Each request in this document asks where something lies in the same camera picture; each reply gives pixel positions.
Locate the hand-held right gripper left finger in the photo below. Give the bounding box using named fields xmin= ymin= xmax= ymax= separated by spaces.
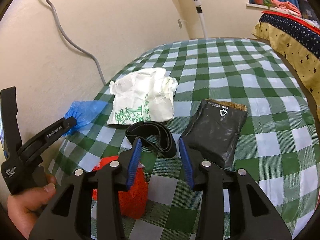
xmin=29 ymin=137 xmax=142 ymax=240

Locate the green checked tablecloth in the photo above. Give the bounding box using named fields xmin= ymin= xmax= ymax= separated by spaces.
xmin=47 ymin=37 xmax=320 ymax=240

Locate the black plastic packet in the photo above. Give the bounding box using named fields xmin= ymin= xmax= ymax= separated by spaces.
xmin=179 ymin=99 xmax=248 ymax=170

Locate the blue plastic shoe cover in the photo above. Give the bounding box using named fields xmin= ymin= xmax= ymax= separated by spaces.
xmin=61 ymin=101 xmax=109 ymax=137

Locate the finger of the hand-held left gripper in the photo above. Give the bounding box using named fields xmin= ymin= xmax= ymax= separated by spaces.
xmin=20 ymin=116 xmax=77 ymax=163
xmin=0 ymin=87 xmax=24 ymax=160

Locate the grey wall cable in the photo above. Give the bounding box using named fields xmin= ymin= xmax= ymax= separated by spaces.
xmin=36 ymin=0 xmax=107 ymax=85

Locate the red plastic bag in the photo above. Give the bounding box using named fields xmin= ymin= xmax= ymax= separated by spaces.
xmin=92 ymin=156 xmax=148 ymax=219

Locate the red blanket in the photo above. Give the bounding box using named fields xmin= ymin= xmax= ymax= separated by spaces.
xmin=261 ymin=9 xmax=320 ymax=30

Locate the pink cloth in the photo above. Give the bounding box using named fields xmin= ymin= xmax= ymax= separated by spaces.
xmin=270 ymin=0 xmax=302 ymax=15

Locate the person's left hand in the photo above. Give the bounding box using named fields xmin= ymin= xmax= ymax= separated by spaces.
xmin=7 ymin=174 xmax=58 ymax=239

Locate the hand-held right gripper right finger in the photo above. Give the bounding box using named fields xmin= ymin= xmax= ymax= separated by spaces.
xmin=178 ymin=137 xmax=292 ymax=240

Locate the black elastic band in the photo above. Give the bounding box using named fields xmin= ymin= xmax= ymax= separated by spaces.
xmin=125 ymin=121 xmax=177 ymax=158

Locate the white paper bag green print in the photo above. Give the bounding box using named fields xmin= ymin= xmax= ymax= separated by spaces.
xmin=107 ymin=67 xmax=178 ymax=126

